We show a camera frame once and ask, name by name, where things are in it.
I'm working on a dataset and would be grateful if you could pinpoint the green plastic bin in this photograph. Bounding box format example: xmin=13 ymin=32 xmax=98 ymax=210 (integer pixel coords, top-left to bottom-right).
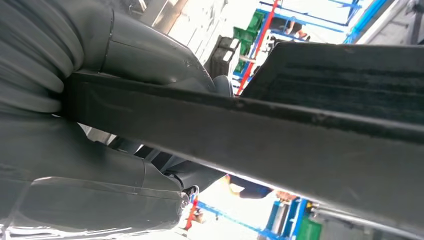
xmin=295 ymin=215 xmax=323 ymax=240
xmin=232 ymin=10 xmax=266 ymax=73

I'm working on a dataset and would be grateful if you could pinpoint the black box with white label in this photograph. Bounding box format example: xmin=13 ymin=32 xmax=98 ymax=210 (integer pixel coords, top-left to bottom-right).
xmin=205 ymin=35 xmax=242 ymax=79

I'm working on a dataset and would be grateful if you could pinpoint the blue storage rack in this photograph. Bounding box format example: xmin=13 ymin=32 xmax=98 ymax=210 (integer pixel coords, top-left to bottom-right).
xmin=195 ymin=0 xmax=390 ymax=240

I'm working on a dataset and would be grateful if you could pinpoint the red metal post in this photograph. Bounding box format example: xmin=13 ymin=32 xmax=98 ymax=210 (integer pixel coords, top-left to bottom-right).
xmin=184 ymin=0 xmax=281 ymax=232

